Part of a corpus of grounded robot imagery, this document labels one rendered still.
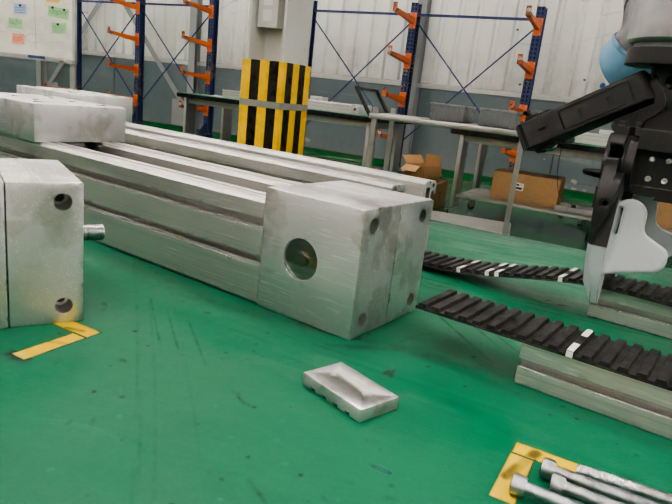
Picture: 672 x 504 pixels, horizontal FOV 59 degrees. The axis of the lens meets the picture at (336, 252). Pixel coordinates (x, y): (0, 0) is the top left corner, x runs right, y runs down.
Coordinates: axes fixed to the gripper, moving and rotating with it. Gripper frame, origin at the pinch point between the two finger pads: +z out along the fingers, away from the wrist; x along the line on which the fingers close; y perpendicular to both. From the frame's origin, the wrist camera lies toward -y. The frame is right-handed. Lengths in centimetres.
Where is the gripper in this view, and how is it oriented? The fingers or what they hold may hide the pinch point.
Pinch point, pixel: (595, 280)
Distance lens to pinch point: 59.2
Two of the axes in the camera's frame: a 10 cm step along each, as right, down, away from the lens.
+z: -1.0, 9.6, 2.6
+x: 5.8, -1.6, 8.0
